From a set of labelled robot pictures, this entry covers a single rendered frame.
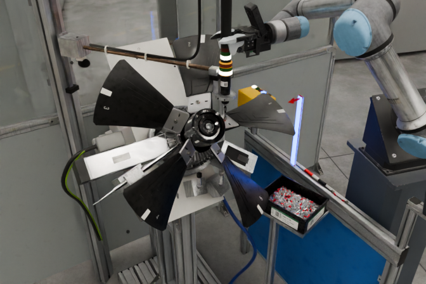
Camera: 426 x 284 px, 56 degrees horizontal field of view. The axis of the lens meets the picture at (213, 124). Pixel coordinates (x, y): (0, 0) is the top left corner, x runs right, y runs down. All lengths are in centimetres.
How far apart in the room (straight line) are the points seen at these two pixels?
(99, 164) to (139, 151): 14
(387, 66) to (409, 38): 439
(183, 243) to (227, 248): 80
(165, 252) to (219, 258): 47
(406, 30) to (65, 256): 455
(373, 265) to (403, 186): 32
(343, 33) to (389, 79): 20
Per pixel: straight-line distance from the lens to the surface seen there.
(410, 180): 158
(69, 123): 180
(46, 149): 203
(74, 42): 159
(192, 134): 129
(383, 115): 157
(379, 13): 121
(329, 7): 142
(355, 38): 118
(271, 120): 147
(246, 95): 184
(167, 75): 162
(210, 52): 144
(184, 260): 187
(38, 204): 219
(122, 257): 257
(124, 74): 129
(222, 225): 268
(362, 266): 172
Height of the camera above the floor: 190
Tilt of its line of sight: 31 degrees down
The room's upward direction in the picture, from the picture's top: straight up
